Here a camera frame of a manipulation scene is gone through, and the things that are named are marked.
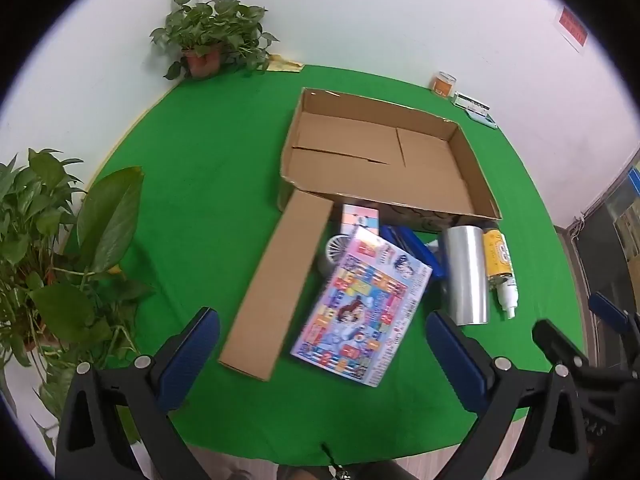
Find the yellow jar with black lid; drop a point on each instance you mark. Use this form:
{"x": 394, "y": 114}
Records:
{"x": 496, "y": 255}

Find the silver cylinder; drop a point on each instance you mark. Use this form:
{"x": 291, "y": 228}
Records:
{"x": 462, "y": 275}

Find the white handheld fan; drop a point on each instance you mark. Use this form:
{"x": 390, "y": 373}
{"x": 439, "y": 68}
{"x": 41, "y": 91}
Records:
{"x": 334, "y": 252}

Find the large leafy potted plant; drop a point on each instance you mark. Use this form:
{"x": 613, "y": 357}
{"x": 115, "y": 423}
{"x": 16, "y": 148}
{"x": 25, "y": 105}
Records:
{"x": 105, "y": 220}

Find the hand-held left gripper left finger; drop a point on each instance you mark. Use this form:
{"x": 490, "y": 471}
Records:
{"x": 190, "y": 355}

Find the small orange jar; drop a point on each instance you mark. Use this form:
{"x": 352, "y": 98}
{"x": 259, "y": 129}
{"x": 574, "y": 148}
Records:
{"x": 442, "y": 86}

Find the small potted pothos plant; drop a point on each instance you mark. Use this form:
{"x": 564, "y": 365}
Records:
{"x": 215, "y": 20}

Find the yellow paper sheet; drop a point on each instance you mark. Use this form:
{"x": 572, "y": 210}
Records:
{"x": 285, "y": 64}

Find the long narrow cardboard box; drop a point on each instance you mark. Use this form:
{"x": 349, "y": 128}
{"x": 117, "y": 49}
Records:
{"x": 275, "y": 290}

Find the green tablecloth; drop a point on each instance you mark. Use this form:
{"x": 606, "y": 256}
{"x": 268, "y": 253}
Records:
{"x": 200, "y": 160}

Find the blue box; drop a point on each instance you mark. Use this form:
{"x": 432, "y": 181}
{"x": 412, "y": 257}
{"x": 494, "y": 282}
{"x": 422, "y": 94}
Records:
{"x": 407, "y": 240}

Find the red wall sign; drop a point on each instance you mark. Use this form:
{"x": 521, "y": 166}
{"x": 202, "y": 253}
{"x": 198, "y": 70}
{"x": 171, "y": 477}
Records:
{"x": 572, "y": 25}

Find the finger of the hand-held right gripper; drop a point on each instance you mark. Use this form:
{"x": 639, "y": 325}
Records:
{"x": 555, "y": 340}
{"x": 607, "y": 307}

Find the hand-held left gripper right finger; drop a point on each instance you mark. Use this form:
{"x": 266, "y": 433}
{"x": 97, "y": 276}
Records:
{"x": 460, "y": 360}

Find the pastel puzzle cube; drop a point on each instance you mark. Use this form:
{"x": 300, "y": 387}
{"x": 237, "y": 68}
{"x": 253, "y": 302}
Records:
{"x": 360, "y": 217}

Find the glass door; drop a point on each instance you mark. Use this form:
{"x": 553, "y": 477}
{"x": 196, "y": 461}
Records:
{"x": 625, "y": 210}

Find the large cardboard box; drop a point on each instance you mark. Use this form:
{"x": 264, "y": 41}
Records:
{"x": 350, "y": 160}

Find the white and green box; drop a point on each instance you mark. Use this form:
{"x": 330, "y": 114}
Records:
{"x": 470, "y": 101}

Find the colourful cartoon puzzle box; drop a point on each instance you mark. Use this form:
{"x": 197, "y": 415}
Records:
{"x": 360, "y": 310}

